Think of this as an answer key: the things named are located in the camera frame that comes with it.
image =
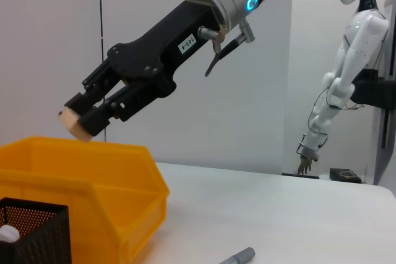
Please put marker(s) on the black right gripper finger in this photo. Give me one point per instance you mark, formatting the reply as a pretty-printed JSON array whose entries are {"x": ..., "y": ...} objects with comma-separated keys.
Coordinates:
[
  {"x": 102, "y": 118},
  {"x": 89, "y": 97}
]

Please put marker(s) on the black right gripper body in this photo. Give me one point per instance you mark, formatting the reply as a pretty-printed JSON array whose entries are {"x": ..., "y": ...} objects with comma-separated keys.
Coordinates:
[{"x": 164, "y": 47}]

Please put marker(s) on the beige eraser with barcode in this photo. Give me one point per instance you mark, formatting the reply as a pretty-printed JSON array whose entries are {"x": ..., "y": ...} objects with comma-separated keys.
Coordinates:
[{"x": 72, "y": 125}]

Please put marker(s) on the grey marker pen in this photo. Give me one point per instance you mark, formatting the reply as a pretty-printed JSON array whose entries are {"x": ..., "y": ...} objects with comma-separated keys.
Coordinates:
[{"x": 241, "y": 254}]

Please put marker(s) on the black mesh pen holder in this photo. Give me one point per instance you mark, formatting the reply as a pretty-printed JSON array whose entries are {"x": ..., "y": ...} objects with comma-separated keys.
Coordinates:
[{"x": 40, "y": 239}]

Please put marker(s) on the yellow plastic storage bin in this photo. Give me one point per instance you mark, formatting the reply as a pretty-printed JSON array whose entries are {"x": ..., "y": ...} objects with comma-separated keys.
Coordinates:
[{"x": 108, "y": 183}]

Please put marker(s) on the white humanoid robot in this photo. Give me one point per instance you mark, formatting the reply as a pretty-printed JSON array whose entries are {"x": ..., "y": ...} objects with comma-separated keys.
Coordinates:
[{"x": 365, "y": 29}]

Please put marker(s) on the small black box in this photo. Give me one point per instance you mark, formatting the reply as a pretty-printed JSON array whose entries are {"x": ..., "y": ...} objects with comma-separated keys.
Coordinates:
[{"x": 340, "y": 177}]

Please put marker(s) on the black mounting bracket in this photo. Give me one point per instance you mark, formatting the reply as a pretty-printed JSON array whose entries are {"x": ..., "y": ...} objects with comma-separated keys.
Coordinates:
[{"x": 377, "y": 91}]

